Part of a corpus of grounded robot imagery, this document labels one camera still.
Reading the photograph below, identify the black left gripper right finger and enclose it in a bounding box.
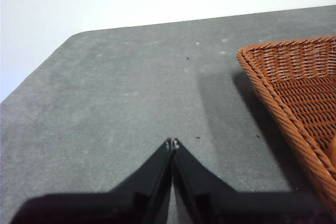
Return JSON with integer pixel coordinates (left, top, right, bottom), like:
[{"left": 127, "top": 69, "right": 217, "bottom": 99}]
[{"left": 172, "top": 137, "right": 334, "bottom": 224}]

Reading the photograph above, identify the red apple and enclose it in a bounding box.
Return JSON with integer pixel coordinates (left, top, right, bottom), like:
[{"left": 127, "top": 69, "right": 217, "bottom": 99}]
[{"left": 329, "top": 136, "right": 336, "bottom": 167}]

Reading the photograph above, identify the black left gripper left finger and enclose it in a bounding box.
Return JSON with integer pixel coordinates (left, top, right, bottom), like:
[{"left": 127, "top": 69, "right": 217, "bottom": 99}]
[{"left": 10, "top": 137, "right": 173, "bottom": 224}]

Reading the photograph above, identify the brown wicker basket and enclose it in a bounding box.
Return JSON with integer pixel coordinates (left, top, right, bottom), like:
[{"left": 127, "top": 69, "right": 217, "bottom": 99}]
[{"left": 236, "top": 36, "right": 336, "bottom": 216}]

